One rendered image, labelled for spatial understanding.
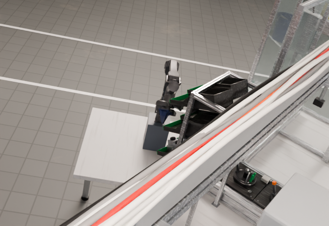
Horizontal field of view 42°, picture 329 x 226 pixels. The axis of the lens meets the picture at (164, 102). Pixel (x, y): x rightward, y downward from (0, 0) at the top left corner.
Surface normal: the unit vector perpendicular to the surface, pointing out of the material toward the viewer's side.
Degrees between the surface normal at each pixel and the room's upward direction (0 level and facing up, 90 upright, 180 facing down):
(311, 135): 0
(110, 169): 0
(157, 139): 90
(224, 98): 65
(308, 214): 0
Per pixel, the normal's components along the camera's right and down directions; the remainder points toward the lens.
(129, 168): 0.20, -0.83
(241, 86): 0.69, 0.11
